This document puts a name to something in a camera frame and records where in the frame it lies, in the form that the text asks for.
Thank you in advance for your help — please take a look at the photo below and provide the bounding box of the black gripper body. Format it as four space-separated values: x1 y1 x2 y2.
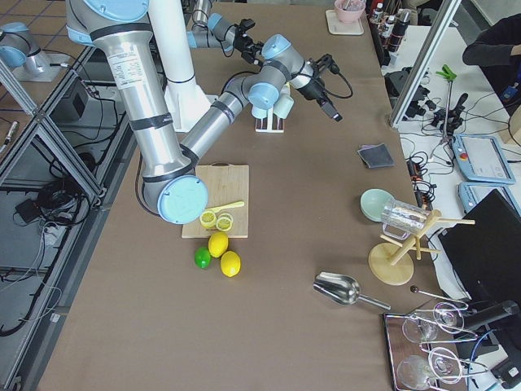
234 18 264 67
303 77 330 106

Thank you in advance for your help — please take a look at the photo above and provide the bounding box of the green plastic cup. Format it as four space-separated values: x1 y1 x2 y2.
273 94 294 119

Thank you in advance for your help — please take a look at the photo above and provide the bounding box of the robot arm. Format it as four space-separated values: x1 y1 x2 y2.
186 1 264 67
66 1 341 225

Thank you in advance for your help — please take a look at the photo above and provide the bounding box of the light blue plastic cup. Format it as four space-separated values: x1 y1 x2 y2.
251 106 269 120

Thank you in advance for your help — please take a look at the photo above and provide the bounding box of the beige tray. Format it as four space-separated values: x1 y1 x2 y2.
326 10 364 36

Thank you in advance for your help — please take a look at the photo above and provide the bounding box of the grey folded cloth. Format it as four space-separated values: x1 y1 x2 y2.
357 143 395 169

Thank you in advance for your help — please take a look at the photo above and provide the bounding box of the pink bowl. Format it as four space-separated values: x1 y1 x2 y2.
334 0 366 23

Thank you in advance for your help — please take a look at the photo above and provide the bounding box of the green bowl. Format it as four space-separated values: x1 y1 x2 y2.
360 188 394 222

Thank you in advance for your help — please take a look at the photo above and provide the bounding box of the black thermos bottle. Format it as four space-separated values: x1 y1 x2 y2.
387 9 410 52

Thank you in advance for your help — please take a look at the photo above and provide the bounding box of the wooden cutting board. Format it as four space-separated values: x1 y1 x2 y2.
195 165 250 238

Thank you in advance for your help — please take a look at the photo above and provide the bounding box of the clear glass mug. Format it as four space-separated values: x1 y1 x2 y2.
381 199 430 240

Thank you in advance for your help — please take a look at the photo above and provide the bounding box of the yellow plastic knife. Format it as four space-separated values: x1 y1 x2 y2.
205 200 245 213

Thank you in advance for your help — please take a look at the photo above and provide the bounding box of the lemon slice lower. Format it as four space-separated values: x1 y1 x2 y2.
215 213 234 232

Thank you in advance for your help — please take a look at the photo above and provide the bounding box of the lemon slice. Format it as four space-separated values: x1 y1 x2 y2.
215 213 234 232
199 209 217 229

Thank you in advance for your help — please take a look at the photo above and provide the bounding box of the teach pendant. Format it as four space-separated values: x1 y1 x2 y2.
452 134 516 185

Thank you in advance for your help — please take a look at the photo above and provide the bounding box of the lemon slice upper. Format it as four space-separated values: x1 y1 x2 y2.
199 209 217 229

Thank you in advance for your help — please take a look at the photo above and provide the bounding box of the wooden mug tree stand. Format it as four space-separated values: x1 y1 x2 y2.
368 209 475 286

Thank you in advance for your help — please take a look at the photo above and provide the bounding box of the whole yellow lemon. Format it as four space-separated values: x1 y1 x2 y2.
208 231 229 258

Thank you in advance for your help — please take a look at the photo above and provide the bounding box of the person in black sweater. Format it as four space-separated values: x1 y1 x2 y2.
462 13 520 114

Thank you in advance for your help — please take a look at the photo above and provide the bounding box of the metal scoop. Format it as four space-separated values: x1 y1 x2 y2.
313 271 391 311

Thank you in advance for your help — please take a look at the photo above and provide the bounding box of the green lime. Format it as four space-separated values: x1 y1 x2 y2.
194 247 212 269

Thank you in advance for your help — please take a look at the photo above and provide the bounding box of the black laptop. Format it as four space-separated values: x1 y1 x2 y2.
438 190 520 303

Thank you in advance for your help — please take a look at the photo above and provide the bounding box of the black glass rack tray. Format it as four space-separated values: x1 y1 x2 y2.
382 301 521 391

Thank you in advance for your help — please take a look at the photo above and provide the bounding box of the white wire cup holder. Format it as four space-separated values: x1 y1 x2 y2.
254 82 291 133

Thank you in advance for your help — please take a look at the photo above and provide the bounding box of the aluminium frame post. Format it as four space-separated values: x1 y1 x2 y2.
389 0 462 130

